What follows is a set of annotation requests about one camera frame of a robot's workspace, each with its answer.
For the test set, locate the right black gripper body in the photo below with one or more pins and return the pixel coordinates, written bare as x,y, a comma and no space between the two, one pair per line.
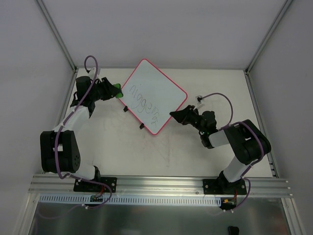
188,115

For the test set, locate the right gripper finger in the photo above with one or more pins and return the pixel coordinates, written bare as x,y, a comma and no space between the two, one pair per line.
180,115
190,108

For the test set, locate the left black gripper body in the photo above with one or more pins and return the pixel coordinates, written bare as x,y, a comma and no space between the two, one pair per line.
104,88

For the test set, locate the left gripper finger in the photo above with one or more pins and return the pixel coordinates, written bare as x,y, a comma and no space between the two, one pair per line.
108,85
108,95

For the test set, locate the green bone-shaped eraser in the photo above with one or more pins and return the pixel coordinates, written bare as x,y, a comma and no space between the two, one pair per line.
118,90

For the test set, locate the pink framed whiteboard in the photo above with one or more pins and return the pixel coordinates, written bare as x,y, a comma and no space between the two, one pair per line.
150,95

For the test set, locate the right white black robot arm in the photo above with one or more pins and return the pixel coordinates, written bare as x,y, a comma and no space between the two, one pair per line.
248,144

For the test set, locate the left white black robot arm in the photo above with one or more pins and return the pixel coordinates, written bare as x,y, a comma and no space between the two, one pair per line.
59,148

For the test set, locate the black object bottom edge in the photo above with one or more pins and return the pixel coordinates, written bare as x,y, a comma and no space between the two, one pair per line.
233,230

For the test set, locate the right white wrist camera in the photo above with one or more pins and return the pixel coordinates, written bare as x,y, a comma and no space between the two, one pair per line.
199,100

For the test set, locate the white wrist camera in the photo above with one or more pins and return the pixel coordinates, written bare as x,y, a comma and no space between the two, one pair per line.
93,74
199,100

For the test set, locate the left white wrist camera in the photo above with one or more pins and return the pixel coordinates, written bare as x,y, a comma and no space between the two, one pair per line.
93,74

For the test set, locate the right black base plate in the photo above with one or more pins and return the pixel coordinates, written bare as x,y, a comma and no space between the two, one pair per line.
213,186

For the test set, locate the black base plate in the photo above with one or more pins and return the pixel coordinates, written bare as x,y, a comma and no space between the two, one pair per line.
213,186
106,184

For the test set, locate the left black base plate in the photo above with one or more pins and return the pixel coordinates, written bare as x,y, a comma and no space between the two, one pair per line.
106,184

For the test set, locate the left aluminium frame post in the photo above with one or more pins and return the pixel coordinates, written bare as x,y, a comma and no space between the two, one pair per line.
55,32

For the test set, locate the aluminium frame post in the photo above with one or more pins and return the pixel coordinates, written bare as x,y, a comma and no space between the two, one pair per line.
55,32
274,25

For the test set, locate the aluminium mounting rail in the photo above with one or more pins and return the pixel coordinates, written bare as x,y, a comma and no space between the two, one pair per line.
161,186

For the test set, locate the white slotted cable duct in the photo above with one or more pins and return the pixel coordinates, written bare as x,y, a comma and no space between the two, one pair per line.
131,200

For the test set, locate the right aluminium frame post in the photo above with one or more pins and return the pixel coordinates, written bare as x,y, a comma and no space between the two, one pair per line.
274,25

